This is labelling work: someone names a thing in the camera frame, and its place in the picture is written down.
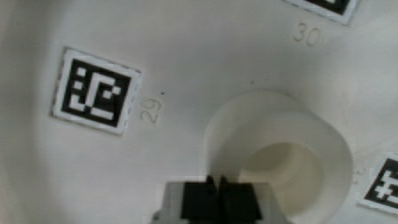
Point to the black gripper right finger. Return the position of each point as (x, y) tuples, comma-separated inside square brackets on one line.
[(250, 206)]

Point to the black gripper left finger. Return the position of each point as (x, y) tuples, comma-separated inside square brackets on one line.
[(189, 204)]

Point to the white round table top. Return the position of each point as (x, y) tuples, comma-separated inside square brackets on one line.
[(170, 91)]

